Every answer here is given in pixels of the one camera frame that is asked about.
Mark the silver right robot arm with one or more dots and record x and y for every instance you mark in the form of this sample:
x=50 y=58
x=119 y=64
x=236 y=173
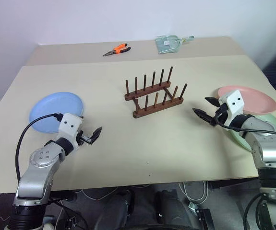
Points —
x=269 y=153

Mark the green packaged dustpan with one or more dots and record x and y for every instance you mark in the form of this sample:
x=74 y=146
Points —
x=167 y=44

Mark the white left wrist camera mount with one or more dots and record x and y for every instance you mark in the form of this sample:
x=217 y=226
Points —
x=69 y=124

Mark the dark rounded shape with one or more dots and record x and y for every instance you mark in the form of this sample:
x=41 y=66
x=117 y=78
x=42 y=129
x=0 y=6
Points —
x=171 y=208
x=118 y=210

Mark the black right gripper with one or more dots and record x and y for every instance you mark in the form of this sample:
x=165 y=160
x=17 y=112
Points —
x=220 y=113

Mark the wooden dish rack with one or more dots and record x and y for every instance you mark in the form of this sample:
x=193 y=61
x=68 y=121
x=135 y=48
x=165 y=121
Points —
x=157 y=107

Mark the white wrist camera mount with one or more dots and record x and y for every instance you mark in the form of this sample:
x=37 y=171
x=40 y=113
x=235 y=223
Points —
x=69 y=124
x=233 y=103

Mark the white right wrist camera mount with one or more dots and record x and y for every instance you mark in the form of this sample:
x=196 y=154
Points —
x=233 y=103

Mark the red plate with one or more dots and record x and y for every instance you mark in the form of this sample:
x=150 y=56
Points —
x=257 y=100

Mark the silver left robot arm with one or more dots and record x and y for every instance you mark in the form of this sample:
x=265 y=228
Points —
x=35 y=177

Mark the black metal bracket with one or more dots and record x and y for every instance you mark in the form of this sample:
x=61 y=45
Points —
x=203 y=219

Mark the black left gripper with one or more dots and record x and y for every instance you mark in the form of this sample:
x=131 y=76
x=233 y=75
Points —
x=85 y=139

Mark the blue plate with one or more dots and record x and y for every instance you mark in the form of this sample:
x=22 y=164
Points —
x=53 y=105

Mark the green plate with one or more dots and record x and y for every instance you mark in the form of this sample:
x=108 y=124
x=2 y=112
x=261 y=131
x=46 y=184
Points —
x=275 y=124

